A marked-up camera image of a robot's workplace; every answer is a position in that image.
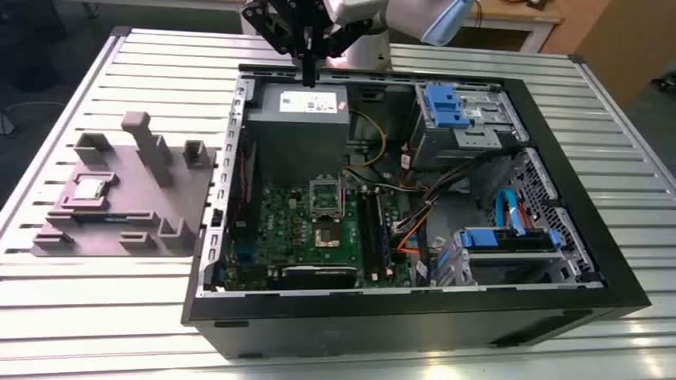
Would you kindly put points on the wooden desk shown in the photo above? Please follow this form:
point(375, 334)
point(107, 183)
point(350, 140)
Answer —
point(520, 17)

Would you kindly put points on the wooden cabinet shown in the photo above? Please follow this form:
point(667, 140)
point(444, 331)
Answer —
point(623, 47)

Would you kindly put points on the grey parts rack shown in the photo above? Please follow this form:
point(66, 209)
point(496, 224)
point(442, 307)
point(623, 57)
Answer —
point(132, 198)

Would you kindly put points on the hard disk in blue carrier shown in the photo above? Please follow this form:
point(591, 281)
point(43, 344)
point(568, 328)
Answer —
point(480, 238)

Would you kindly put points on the blue expansion slot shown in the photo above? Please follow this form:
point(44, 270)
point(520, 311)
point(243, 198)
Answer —
point(244, 253)

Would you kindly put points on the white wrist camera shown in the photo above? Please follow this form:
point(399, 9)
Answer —
point(354, 12)

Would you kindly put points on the CPU socket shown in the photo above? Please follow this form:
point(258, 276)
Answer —
point(327, 236)

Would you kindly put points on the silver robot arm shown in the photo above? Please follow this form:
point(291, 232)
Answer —
point(370, 55)

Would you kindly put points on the blue plastic drive bracket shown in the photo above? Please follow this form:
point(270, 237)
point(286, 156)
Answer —
point(443, 107)

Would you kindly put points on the black graphics card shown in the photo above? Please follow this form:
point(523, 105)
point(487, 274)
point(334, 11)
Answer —
point(316, 274)

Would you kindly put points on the green motherboard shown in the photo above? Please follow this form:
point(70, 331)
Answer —
point(280, 221)

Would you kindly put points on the metal disk bay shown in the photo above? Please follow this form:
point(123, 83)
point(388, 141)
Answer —
point(528, 256)

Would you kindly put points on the metal drive cage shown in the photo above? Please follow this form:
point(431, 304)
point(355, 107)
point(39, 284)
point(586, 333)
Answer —
point(478, 142)

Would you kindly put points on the metal locking lever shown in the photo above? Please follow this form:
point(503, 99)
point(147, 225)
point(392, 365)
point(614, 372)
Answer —
point(346, 202)

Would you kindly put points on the black PC case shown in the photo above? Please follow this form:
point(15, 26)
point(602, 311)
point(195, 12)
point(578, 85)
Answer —
point(370, 328)

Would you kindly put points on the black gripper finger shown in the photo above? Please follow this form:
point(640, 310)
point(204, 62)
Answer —
point(270, 27)
point(343, 39)

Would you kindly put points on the grey power supply unit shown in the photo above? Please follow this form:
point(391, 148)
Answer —
point(296, 146)

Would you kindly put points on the silver CPU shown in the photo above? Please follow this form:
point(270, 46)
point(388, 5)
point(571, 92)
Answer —
point(90, 190)

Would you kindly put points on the black RAM slot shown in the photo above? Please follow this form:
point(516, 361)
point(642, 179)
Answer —
point(367, 237)
point(383, 237)
point(372, 237)

